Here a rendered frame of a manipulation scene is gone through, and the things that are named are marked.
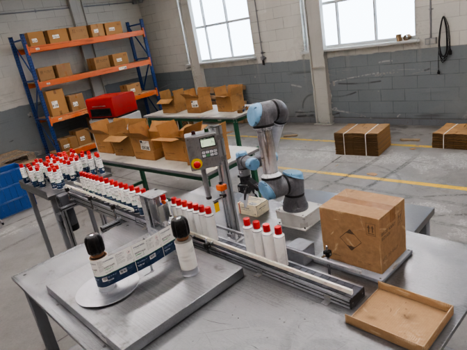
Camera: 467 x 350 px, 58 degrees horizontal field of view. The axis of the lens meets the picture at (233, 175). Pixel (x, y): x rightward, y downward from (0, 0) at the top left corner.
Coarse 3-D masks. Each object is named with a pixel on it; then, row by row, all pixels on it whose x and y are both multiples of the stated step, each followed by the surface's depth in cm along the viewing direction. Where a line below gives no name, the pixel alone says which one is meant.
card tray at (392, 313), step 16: (384, 288) 176; (400, 288) 171; (368, 304) 170; (384, 304) 169; (400, 304) 167; (416, 304) 165; (432, 304) 162; (448, 304) 157; (352, 320) 160; (368, 320) 162; (384, 320) 160; (400, 320) 159; (416, 320) 157; (432, 320) 156; (448, 320) 155; (384, 336) 151; (400, 336) 151; (416, 336) 150; (432, 336) 145
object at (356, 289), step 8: (200, 240) 237; (224, 240) 232; (224, 248) 224; (240, 248) 221; (240, 256) 214; (264, 264) 203; (288, 264) 199; (288, 272) 193; (312, 272) 190; (304, 280) 185; (328, 280) 182; (336, 280) 181; (328, 288) 177; (352, 288) 174; (360, 288) 173; (352, 296) 170
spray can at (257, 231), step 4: (256, 220) 202; (256, 224) 200; (256, 228) 201; (260, 228) 202; (252, 232) 202; (256, 232) 201; (260, 232) 201; (256, 236) 201; (260, 236) 202; (256, 240) 202; (260, 240) 202; (256, 244) 203; (260, 244) 203; (256, 248) 204; (260, 248) 203; (256, 252) 205; (260, 252) 204; (264, 252) 205; (264, 256) 205
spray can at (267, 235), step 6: (264, 228) 196; (264, 234) 197; (270, 234) 196; (264, 240) 198; (270, 240) 197; (264, 246) 199; (270, 246) 198; (270, 252) 199; (270, 258) 200; (276, 258) 202
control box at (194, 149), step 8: (184, 136) 222; (192, 136) 219; (200, 136) 219; (216, 136) 221; (192, 144) 220; (216, 144) 222; (192, 152) 221; (200, 152) 222; (192, 160) 222; (200, 160) 223; (208, 160) 224; (216, 160) 225; (192, 168) 224; (200, 168) 224
